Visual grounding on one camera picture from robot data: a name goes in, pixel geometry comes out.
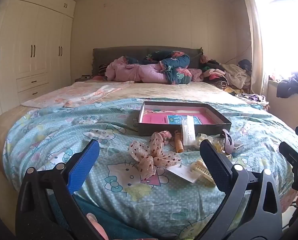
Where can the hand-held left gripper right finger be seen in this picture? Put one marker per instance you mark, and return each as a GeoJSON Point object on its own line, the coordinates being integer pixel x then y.
{"type": "Point", "coordinates": [213, 166]}

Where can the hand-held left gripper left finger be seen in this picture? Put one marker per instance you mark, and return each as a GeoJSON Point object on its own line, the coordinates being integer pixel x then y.
{"type": "Point", "coordinates": [84, 166]}

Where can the cream hair claw clip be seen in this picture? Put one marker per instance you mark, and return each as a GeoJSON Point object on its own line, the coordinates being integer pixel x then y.
{"type": "Point", "coordinates": [201, 170]}

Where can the purple hair claw clip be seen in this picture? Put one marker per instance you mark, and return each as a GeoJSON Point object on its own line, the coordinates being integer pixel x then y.
{"type": "Point", "coordinates": [227, 142]}

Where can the white earring card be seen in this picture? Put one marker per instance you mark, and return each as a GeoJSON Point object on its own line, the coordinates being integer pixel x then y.
{"type": "Point", "coordinates": [181, 173]}

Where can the dark cardboard box pink lining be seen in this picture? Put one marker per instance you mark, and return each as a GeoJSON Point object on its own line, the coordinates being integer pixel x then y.
{"type": "Point", "coordinates": [221, 126]}

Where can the pink dotted bow scrunchie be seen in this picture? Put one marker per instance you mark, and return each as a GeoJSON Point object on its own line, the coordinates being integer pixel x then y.
{"type": "Point", "coordinates": [151, 160]}

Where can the small silver case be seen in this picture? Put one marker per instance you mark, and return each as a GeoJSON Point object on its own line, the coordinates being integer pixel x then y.
{"type": "Point", "coordinates": [236, 147]}

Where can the small cream hair clip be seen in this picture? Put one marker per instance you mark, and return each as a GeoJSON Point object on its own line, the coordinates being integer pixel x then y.
{"type": "Point", "coordinates": [202, 137]}

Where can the blue cartoon cat bedsheet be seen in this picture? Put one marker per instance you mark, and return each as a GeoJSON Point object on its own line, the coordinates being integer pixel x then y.
{"type": "Point", "coordinates": [76, 130]}

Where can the clear plastic bag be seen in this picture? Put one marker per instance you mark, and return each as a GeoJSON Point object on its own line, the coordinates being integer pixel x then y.
{"type": "Point", "coordinates": [188, 132]}

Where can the dark garment on windowsill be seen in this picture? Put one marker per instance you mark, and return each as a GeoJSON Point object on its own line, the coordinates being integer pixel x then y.
{"type": "Point", "coordinates": [291, 83]}

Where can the small pink hair ornament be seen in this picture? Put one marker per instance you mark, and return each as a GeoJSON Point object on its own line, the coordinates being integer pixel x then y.
{"type": "Point", "coordinates": [166, 135]}

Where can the scattered purple white clothes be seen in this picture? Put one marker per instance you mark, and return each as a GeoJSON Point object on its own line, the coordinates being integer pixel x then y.
{"type": "Point", "coordinates": [253, 98]}

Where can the pink cartoon blanket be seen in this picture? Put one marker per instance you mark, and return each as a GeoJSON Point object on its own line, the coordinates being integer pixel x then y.
{"type": "Point", "coordinates": [84, 92]}

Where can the pile of clothes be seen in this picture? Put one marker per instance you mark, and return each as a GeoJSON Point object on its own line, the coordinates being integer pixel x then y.
{"type": "Point", "coordinates": [228, 75]}

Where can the pink fuzzy blanket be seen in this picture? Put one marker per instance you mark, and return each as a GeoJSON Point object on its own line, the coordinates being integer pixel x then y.
{"type": "Point", "coordinates": [196, 74]}

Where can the beige curtain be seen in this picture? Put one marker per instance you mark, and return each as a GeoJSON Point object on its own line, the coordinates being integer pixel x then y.
{"type": "Point", "coordinates": [256, 42]}

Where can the dark blue floral quilt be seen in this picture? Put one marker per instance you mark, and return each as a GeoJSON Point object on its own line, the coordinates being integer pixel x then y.
{"type": "Point", "coordinates": [176, 67]}

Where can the pink quilt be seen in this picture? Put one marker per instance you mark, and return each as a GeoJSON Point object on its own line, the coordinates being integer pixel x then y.
{"type": "Point", "coordinates": [139, 73]}

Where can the grey bed headboard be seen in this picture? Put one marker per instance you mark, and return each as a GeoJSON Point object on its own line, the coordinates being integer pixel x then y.
{"type": "Point", "coordinates": [106, 55]}

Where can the cream built-in wardrobe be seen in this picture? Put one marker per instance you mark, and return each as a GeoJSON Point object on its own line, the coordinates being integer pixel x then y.
{"type": "Point", "coordinates": [31, 50]}

